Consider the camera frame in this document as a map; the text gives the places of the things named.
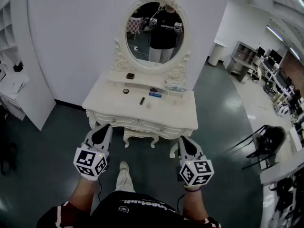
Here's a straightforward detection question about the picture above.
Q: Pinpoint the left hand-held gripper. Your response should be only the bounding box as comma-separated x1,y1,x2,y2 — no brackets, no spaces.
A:
73,123,114,181

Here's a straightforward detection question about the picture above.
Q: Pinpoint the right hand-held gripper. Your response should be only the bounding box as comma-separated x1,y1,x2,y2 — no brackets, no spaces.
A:
178,136,215,186

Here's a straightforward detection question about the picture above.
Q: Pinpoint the white ornate dressing table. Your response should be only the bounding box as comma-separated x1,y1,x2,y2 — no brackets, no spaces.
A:
82,65,199,159

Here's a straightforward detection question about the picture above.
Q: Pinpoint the small white drawer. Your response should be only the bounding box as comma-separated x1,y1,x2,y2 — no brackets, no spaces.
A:
163,90,188,104

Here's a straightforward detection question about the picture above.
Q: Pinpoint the person's right forearm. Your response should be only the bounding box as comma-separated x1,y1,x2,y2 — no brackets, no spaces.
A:
184,189,209,219

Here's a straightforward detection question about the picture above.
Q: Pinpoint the person's left forearm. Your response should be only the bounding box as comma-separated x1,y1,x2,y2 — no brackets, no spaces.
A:
67,177,99,213

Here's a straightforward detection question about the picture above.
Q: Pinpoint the cream ornate desk drawer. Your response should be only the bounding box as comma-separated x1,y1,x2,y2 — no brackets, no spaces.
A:
139,119,187,134
94,113,138,128

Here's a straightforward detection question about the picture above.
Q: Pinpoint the person's left shoe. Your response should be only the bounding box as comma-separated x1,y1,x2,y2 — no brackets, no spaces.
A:
118,161,130,173

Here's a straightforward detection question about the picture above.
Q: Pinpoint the white ornate stool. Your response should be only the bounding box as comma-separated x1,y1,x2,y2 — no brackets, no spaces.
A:
123,127,159,149

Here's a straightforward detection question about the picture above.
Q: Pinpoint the person's left trouser leg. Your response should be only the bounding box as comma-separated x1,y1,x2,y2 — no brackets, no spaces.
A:
115,170,136,193

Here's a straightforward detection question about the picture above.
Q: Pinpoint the white green wet wipes pack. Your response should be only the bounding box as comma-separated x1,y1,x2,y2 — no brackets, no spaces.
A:
164,78,187,92

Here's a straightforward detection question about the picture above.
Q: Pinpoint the person's black and maroon shirt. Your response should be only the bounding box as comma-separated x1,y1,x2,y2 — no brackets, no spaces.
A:
37,190,223,228

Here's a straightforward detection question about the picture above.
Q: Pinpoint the black backpack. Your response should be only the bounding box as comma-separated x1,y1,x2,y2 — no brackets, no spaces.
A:
257,126,287,155

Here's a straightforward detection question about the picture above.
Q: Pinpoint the white shelf unit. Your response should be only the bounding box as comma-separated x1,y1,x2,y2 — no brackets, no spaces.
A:
0,0,57,132

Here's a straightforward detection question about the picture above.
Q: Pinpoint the grey open cabinet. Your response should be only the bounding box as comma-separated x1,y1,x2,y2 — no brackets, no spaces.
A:
227,40,258,83

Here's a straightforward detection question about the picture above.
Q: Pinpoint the black equipment pile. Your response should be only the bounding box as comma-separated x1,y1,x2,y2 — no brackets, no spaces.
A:
268,174,304,228

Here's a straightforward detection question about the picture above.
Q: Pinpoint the row of desks with monitors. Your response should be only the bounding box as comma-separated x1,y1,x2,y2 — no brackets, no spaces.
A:
251,45,304,128

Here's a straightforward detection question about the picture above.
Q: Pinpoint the ceiling light strip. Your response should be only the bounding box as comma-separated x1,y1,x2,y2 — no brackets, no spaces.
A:
288,47,301,59
266,25,285,41

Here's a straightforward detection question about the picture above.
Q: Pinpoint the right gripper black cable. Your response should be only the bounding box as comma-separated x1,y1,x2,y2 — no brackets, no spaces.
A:
177,193,186,213

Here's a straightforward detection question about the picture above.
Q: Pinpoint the white round pedestal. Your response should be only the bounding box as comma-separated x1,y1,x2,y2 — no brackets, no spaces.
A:
208,38,228,67

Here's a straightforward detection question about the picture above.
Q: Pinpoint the oval mirror white carved frame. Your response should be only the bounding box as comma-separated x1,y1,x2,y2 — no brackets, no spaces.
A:
111,0,192,80

